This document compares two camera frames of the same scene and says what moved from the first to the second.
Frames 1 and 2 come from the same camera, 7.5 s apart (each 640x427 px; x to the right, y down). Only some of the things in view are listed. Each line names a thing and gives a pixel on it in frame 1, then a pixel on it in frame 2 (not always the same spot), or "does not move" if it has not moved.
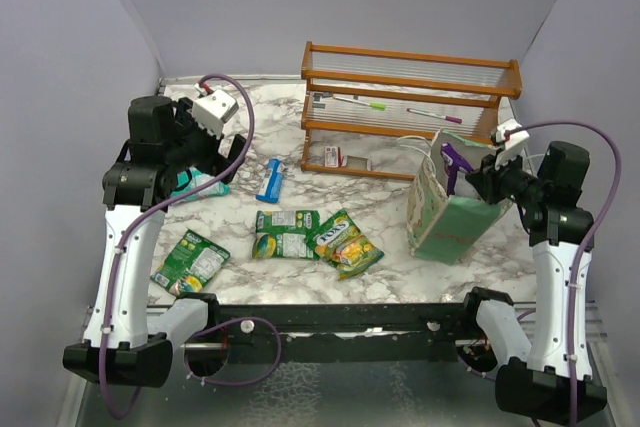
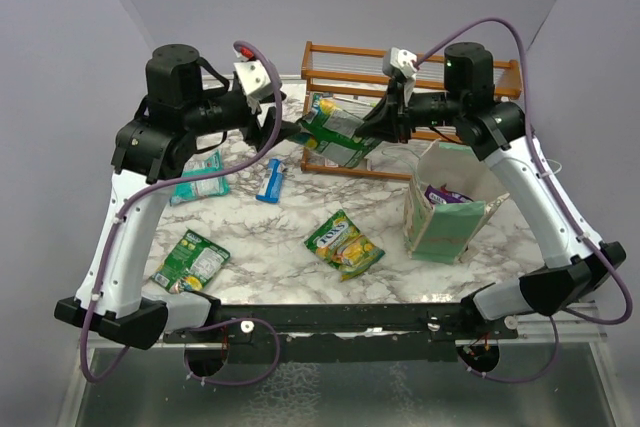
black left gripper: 216,161 -> 264,132
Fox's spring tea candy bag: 341,244 does not move
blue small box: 271,188 does not move
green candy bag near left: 190,264 does not move
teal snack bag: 189,178 does not move
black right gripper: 487,178 -> 393,118
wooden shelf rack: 373,112 does not move
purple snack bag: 453,161 -> 435,195
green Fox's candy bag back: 282,234 -> 335,132
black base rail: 347,332 does not move
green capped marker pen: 376,106 does not move
